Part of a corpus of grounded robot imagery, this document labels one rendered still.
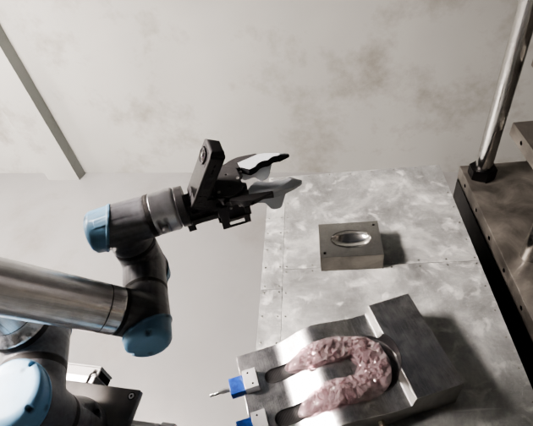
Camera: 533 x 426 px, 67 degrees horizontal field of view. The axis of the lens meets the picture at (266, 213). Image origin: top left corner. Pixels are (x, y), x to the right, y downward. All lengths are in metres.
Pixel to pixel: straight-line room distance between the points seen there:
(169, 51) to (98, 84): 0.63
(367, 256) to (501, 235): 0.48
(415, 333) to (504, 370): 0.25
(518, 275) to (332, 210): 0.63
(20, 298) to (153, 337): 0.19
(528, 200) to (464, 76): 1.15
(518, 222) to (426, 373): 0.74
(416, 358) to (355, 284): 0.34
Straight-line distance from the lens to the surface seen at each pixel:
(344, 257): 1.32
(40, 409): 0.84
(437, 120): 2.81
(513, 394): 1.24
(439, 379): 1.09
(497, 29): 2.62
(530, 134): 1.60
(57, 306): 0.63
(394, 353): 1.15
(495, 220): 1.62
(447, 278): 1.39
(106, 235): 0.70
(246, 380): 1.11
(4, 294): 0.62
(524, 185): 1.80
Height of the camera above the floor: 1.88
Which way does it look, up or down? 43 degrees down
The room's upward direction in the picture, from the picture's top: 11 degrees counter-clockwise
